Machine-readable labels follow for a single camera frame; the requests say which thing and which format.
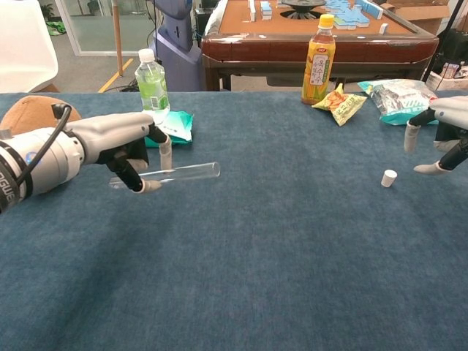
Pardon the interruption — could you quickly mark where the yellow cap tea bottle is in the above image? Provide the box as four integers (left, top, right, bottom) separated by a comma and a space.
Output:
301, 13, 336, 106

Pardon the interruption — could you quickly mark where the brown mahjong table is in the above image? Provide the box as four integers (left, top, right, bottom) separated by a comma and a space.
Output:
200, 0, 439, 91

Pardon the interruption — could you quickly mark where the brown plush capybara toy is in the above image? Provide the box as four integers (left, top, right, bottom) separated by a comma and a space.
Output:
0, 95, 82, 136

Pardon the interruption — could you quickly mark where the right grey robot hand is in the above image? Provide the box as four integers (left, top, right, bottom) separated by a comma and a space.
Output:
404, 95, 468, 176

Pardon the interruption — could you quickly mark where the brown cardboard box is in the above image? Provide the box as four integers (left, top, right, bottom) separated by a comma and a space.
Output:
385, 0, 453, 36

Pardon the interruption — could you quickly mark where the green wet wipes pack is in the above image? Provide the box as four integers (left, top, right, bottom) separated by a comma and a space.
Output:
144, 110, 194, 148

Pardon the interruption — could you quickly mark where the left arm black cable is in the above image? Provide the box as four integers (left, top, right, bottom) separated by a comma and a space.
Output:
16, 103, 73, 187

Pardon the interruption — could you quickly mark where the small white cap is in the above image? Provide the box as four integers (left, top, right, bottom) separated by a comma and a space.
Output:
380, 169, 399, 189

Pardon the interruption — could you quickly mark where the white chair with wooden legs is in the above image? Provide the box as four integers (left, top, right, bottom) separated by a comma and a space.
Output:
0, 0, 59, 94

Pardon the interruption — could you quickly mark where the black tripod stand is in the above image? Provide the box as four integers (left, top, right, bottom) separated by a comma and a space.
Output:
422, 0, 464, 83

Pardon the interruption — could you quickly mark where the clear glass test tube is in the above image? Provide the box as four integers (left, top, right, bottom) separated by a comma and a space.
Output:
109, 162, 222, 190

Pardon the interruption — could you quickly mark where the black mahjong table hub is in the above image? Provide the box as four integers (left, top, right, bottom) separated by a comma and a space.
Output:
279, 0, 328, 19

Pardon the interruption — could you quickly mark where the small yellow snack bag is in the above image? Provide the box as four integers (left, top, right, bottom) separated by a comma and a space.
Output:
311, 83, 368, 127

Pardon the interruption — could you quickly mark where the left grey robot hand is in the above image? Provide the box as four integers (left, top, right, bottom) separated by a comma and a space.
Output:
65, 111, 173, 195

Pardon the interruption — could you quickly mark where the clear green label water bottle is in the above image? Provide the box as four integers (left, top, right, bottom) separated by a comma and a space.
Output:
134, 48, 171, 125

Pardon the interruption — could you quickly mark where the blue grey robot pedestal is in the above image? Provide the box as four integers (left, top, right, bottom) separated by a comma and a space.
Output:
152, 0, 205, 92

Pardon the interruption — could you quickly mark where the white box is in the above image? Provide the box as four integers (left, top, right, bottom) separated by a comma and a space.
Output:
426, 61, 468, 91

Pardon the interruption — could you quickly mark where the large teal snack bag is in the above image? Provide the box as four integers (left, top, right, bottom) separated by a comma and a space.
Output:
357, 78, 439, 127

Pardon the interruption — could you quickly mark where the wooden pole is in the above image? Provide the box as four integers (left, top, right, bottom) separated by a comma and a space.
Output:
111, 0, 124, 77

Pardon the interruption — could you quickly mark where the blue carpet table mat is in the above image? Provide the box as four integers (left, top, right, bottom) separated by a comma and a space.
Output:
0, 89, 468, 351

